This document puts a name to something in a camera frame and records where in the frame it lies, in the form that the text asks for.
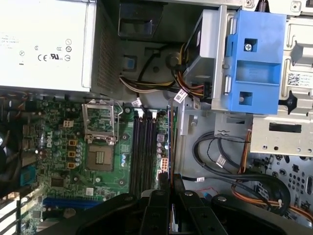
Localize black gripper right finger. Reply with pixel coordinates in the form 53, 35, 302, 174
172, 173, 287, 235

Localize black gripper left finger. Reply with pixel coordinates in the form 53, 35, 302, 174
75, 171, 170, 235

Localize black RAM slot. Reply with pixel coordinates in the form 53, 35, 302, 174
135, 115, 144, 194
149, 115, 157, 191
143, 115, 151, 191
129, 115, 137, 196

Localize green Dell motherboard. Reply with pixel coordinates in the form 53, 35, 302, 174
0, 94, 178, 235

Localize black open PC case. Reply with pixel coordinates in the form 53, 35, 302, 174
0, 0, 313, 235

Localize CPU socket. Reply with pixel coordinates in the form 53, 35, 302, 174
85, 144, 115, 172

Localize blue expansion slot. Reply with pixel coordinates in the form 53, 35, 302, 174
43, 197, 105, 209

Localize thin locking lever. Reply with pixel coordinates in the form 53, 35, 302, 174
112, 99, 124, 143

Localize black square chip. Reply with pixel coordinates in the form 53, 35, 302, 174
50, 176, 66, 188

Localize metal socket cover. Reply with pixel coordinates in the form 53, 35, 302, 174
82, 99, 123, 145

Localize silver drive bay cage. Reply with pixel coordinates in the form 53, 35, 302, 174
211, 0, 313, 157

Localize blue port connector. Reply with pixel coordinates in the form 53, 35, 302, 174
21, 165, 38, 187

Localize blue plastic drive latch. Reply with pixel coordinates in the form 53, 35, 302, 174
224, 9, 287, 115

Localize grey optical drive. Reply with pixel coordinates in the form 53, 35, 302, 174
182, 11, 217, 98

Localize grey power supply unit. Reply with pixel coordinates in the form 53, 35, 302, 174
0, 0, 124, 94

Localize thin twisted black wire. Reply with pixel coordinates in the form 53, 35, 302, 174
206, 141, 251, 169

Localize orange yellow power wires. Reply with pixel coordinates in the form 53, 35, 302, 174
231, 171, 313, 222

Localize thin orange wire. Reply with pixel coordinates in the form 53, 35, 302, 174
239, 129, 252, 175

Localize thick black data cable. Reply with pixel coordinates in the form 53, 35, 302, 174
192, 131, 291, 216

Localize power supply wire bundle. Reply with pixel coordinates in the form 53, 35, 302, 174
119, 73, 179, 95

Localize drive power wires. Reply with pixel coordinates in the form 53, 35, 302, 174
172, 43, 208, 98

